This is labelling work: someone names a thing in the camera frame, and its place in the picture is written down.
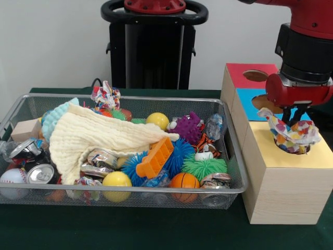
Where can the orange mini basketball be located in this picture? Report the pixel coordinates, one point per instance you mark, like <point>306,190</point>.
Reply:
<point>184,181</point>

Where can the clear mesh bin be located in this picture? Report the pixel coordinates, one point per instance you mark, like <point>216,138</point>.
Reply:
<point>156,200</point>

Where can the purple spiky toy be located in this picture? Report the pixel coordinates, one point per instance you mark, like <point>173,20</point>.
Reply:
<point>190,129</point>

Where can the orange plastic block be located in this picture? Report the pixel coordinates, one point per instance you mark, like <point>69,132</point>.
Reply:
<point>156,159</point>

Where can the blue spiky ball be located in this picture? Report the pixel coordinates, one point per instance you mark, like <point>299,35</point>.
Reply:
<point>182,153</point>

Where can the green spiky ball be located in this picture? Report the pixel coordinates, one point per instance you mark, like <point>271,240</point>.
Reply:
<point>205,166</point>

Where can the polka dot cloth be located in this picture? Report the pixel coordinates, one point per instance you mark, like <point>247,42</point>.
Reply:
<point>299,138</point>

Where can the cream waffle cloth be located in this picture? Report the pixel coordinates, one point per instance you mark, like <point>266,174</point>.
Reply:
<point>99,130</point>

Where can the yellow plastic ball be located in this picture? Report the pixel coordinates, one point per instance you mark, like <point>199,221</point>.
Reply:
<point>117,179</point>
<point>157,121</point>

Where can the floral patterned cloth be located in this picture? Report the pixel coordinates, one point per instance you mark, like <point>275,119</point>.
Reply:
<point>104,96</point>

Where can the wooden box with three holes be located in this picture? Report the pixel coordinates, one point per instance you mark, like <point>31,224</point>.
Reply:
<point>286,192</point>

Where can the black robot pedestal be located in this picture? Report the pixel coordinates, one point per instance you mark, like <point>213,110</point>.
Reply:
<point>153,52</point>

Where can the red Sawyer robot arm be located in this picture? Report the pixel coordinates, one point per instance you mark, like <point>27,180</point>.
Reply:
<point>307,39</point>

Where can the white baseball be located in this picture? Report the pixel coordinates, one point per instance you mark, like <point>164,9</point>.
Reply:
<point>13,175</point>

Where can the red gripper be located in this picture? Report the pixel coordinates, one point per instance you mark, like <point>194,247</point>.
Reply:
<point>299,95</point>

